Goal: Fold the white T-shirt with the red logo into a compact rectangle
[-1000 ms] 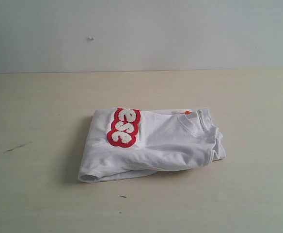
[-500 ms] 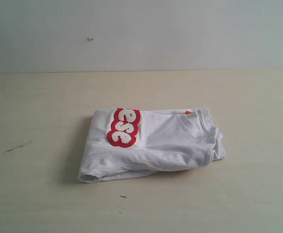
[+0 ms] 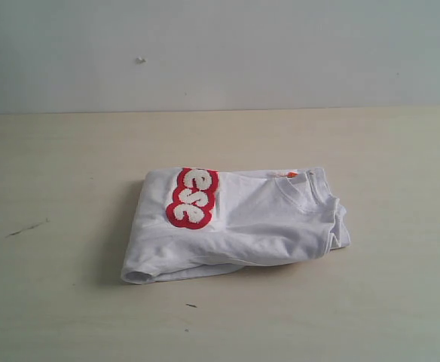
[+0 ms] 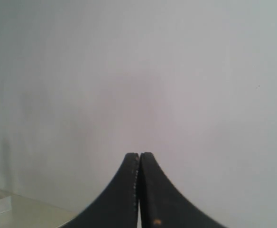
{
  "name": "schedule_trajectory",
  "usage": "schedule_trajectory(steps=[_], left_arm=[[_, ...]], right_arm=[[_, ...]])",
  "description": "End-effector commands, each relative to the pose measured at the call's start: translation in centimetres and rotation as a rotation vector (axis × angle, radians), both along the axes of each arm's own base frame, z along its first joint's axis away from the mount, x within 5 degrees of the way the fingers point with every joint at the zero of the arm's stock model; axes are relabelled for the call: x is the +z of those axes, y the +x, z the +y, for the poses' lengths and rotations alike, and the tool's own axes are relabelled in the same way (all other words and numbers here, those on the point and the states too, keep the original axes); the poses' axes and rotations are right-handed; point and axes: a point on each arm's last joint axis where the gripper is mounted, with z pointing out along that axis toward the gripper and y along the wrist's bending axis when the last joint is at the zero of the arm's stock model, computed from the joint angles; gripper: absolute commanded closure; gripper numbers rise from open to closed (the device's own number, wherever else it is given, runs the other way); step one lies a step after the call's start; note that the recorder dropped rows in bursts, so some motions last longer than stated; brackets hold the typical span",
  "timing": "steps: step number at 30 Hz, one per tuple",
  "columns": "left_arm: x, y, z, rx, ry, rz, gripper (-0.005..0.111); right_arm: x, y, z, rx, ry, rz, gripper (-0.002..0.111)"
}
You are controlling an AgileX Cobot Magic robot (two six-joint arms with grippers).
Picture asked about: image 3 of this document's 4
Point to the white t-shirt red Chinese patch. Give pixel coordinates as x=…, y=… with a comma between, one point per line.
x=195, y=223

